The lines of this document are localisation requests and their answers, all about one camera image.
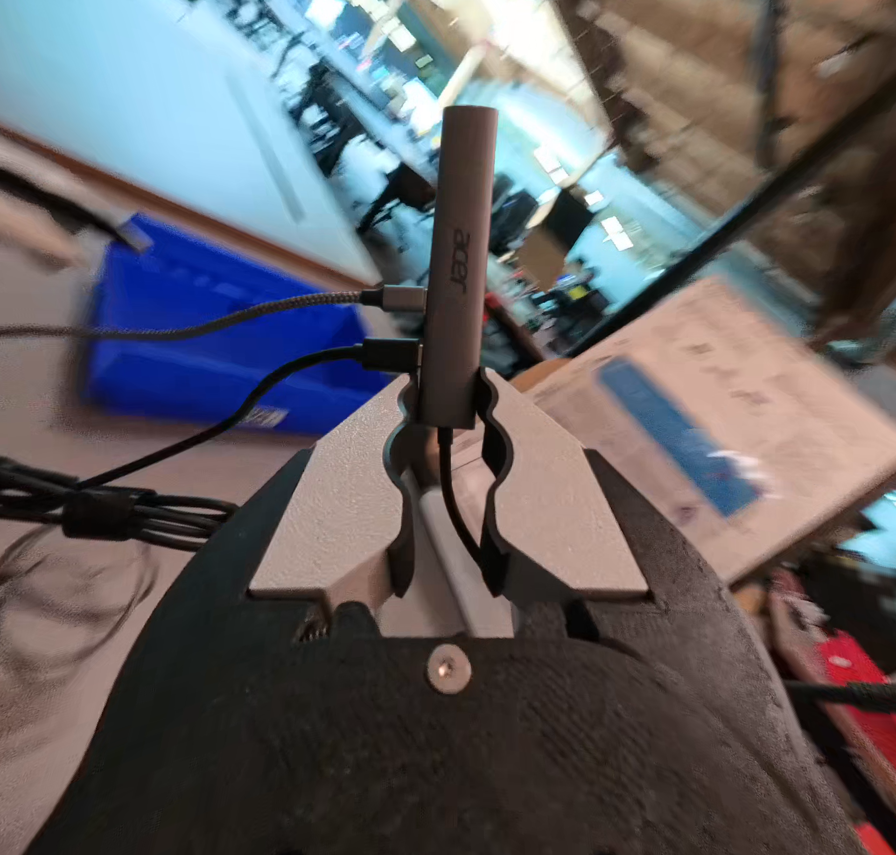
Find blue plastic bin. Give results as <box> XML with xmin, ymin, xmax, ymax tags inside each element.
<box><xmin>73</xmin><ymin>211</ymin><xmax>394</xmax><ymax>437</ymax></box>

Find grey usb hub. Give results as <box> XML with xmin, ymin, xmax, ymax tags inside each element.
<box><xmin>418</xmin><ymin>105</ymin><xmax>500</xmax><ymax>428</ymax></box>

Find grey braided cable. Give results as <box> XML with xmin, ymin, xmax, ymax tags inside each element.
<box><xmin>0</xmin><ymin>283</ymin><xmax>428</xmax><ymax>343</ymax></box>

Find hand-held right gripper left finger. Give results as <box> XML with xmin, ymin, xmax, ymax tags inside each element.
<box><xmin>247</xmin><ymin>374</ymin><xmax>417</xmax><ymax>621</ymax></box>

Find wooden document stand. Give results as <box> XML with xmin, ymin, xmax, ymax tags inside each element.
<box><xmin>511</xmin><ymin>274</ymin><xmax>896</xmax><ymax>586</ymax></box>

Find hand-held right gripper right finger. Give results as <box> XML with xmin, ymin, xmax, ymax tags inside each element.
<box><xmin>479</xmin><ymin>369</ymin><xmax>650</xmax><ymax>603</ymax></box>

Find printed instruction sheets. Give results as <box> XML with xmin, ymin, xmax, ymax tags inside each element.
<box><xmin>532</xmin><ymin>275</ymin><xmax>896</xmax><ymax>584</ymax></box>

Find black metal pole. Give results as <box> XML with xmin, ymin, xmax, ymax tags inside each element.
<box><xmin>560</xmin><ymin>88</ymin><xmax>896</xmax><ymax>359</ymax></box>

